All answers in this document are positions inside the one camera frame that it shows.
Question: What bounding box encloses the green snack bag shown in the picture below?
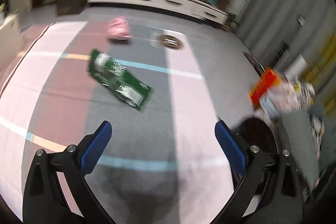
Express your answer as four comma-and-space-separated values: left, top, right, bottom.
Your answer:
88, 49, 152, 111

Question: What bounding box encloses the pink plastic bag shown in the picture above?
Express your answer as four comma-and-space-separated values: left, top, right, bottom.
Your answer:
107, 16, 131, 40

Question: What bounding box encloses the black round trash bin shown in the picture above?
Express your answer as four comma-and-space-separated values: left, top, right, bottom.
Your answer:
232, 117, 278, 154

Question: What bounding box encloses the white plastic bag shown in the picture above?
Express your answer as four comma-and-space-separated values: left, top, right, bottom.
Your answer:
259, 82, 301, 119

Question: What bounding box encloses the grey sofa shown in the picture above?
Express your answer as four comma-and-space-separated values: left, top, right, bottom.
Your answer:
278, 101, 335, 190

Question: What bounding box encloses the red shopping bag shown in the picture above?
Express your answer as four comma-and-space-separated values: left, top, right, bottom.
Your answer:
249, 68, 282, 109

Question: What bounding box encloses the pink checked floor mat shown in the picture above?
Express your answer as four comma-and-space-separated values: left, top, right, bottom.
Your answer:
1, 22, 258, 223

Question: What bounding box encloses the white roll by curtain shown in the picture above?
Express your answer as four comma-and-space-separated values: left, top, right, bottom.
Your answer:
284, 55, 307, 81

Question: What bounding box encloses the potted plant on floor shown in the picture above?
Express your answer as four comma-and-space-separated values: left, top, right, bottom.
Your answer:
223, 12, 240, 31

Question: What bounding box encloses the grey yellow curtain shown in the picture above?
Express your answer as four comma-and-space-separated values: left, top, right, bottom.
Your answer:
236, 0, 336, 98

